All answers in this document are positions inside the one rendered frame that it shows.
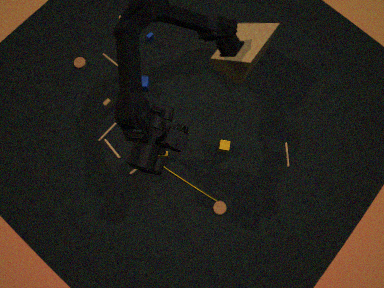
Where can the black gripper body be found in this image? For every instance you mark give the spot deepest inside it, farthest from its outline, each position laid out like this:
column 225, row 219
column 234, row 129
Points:
column 168, row 116

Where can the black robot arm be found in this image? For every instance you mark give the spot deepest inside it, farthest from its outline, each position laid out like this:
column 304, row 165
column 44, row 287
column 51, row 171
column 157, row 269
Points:
column 132, row 106

